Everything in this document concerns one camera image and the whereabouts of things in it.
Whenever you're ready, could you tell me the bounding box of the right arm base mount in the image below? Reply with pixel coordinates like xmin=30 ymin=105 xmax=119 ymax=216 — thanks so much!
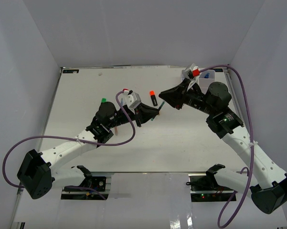
xmin=186 ymin=174 xmax=234 ymax=202

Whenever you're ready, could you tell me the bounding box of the white compartment organizer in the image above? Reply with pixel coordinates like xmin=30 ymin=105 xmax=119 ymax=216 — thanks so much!
xmin=181 ymin=69 xmax=216 ymax=93

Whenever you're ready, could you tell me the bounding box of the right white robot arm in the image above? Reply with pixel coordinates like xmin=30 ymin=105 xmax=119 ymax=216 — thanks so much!
xmin=159 ymin=79 xmax=287 ymax=214

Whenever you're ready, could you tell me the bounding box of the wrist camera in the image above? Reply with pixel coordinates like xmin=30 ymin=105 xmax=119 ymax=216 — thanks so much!
xmin=181 ymin=63 xmax=200 ymax=91
xmin=122 ymin=89 xmax=141 ymax=112

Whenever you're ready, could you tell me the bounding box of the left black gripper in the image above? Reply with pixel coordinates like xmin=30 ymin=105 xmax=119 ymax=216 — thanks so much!
xmin=107 ymin=102 xmax=159 ymax=129

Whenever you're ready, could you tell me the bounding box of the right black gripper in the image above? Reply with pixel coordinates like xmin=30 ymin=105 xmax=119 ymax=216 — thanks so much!
xmin=159 ymin=78 xmax=215 ymax=116

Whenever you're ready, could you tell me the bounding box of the green pen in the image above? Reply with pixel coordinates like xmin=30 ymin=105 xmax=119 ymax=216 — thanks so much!
xmin=151 ymin=100 xmax=165 ymax=121

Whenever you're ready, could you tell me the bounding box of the orange black highlighter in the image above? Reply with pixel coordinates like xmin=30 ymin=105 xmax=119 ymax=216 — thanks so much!
xmin=149 ymin=91 xmax=158 ymax=106

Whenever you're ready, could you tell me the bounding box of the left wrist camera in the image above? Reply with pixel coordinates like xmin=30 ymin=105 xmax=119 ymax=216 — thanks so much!
xmin=122 ymin=89 xmax=141 ymax=112

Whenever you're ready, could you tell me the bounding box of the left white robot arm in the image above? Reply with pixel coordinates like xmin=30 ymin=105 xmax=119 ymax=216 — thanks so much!
xmin=17 ymin=102 xmax=159 ymax=199

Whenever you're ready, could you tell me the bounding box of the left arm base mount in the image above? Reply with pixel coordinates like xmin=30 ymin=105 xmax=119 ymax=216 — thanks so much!
xmin=61 ymin=177 xmax=110 ymax=200

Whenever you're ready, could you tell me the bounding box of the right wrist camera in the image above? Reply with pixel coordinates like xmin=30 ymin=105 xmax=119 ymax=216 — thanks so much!
xmin=181 ymin=63 xmax=200 ymax=91

